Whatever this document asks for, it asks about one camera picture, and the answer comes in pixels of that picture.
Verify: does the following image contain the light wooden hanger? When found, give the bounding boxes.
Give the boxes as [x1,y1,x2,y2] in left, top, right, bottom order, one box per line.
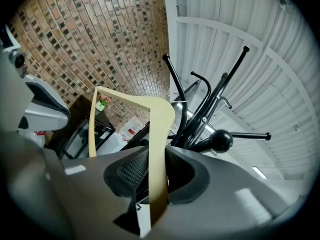
[88,85,188,237]

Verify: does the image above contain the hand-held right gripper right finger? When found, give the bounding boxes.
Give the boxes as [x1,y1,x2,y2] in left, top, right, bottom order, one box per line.
[159,145,294,235]

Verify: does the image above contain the black glass cabinet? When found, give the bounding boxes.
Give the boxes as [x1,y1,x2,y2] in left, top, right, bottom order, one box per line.
[46,95,116,160]

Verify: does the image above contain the white water dispenser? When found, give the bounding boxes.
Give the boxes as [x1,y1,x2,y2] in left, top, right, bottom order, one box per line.
[98,131,131,156]

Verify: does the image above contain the black metal coat rack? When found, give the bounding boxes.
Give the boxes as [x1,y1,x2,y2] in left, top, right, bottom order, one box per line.
[161,45,272,155]

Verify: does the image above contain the long ceiling light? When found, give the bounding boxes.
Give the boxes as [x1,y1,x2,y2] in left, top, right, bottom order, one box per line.
[251,165,267,180]

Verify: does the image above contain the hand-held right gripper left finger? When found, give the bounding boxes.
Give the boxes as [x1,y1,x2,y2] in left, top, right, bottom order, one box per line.
[9,133,151,240]

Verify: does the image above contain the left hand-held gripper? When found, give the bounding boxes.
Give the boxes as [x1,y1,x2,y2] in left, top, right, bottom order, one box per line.
[0,23,71,135]

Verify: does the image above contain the clear water jug red label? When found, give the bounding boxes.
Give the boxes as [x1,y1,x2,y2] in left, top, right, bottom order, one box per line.
[119,118,145,143]

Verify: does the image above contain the potted flowers in white pot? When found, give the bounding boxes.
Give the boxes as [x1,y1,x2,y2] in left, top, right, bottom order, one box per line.
[96,95,111,113]

